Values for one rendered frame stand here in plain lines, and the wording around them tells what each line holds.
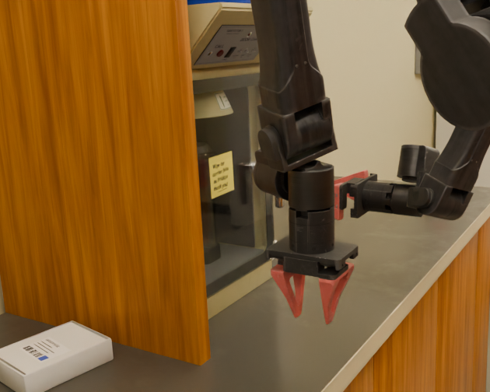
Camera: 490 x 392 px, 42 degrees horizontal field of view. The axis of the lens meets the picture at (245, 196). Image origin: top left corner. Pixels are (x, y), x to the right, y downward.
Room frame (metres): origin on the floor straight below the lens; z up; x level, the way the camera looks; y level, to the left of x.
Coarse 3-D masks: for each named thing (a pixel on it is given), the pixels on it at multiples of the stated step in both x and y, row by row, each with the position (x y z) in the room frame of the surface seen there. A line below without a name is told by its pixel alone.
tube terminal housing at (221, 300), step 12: (192, 72) 1.12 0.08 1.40; (204, 72) 1.15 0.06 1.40; (216, 72) 1.18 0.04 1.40; (228, 72) 1.21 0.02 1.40; (240, 72) 1.25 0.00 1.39; (252, 72) 1.29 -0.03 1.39; (264, 264) 1.30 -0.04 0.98; (252, 276) 1.26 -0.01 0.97; (264, 276) 1.30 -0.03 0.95; (228, 288) 1.18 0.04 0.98; (240, 288) 1.22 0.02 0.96; (252, 288) 1.25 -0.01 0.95; (216, 300) 1.14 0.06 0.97; (228, 300) 1.18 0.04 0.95; (216, 312) 1.14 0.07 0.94
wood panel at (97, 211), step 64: (0, 0) 1.14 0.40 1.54; (64, 0) 1.06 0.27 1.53; (128, 0) 0.99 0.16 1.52; (0, 64) 1.16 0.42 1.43; (64, 64) 1.07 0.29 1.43; (128, 64) 0.99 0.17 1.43; (0, 128) 1.17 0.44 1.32; (64, 128) 1.08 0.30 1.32; (128, 128) 1.00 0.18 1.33; (192, 128) 0.96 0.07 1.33; (0, 192) 1.18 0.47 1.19; (64, 192) 1.09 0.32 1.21; (128, 192) 1.01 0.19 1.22; (192, 192) 0.95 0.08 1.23; (0, 256) 1.20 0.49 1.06; (64, 256) 1.10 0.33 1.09; (128, 256) 1.01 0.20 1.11; (192, 256) 0.94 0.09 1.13; (64, 320) 1.11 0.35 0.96; (128, 320) 1.02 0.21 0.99; (192, 320) 0.95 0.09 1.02
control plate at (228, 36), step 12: (216, 36) 1.05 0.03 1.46; (228, 36) 1.08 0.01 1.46; (240, 36) 1.11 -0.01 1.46; (252, 36) 1.14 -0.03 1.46; (216, 48) 1.08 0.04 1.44; (228, 48) 1.11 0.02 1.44; (240, 48) 1.15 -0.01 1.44; (252, 48) 1.18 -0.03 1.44; (204, 60) 1.08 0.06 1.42; (216, 60) 1.11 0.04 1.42; (228, 60) 1.15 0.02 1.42; (240, 60) 1.19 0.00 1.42
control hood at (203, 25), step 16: (192, 16) 1.02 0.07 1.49; (208, 16) 1.01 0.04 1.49; (224, 16) 1.02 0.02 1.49; (240, 16) 1.06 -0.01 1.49; (192, 32) 1.03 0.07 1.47; (208, 32) 1.02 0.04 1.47; (192, 48) 1.03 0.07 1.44; (192, 64) 1.06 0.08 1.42; (208, 64) 1.11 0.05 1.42; (224, 64) 1.15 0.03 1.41; (240, 64) 1.21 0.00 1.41
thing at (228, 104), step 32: (224, 96) 1.18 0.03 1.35; (256, 96) 1.27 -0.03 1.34; (224, 128) 1.17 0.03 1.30; (256, 128) 1.27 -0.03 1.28; (256, 192) 1.26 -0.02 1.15; (224, 224) 1.16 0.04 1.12; (256, 224) 1.25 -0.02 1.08; (224, 256) 1.15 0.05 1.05; (256, 256) 1.25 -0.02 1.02; (224, 288) 1.15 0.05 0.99
